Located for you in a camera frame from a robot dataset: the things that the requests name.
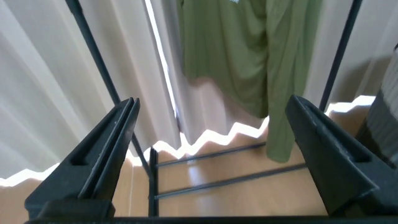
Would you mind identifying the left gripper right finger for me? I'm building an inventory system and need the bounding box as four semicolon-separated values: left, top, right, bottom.
285;94;398;217

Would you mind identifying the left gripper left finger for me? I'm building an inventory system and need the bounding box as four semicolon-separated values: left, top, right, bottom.
24;97;141;218

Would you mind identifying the green printed shirt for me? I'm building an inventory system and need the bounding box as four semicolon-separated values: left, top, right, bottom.
177;0;323;164

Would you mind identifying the white laundry basket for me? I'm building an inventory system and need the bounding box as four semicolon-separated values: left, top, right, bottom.
356;43;398;169

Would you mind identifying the black clothes rack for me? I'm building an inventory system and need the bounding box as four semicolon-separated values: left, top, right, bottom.
64;0;364;218

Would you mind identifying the beige curtain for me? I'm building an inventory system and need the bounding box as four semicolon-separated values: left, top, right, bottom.
0;0;398;181

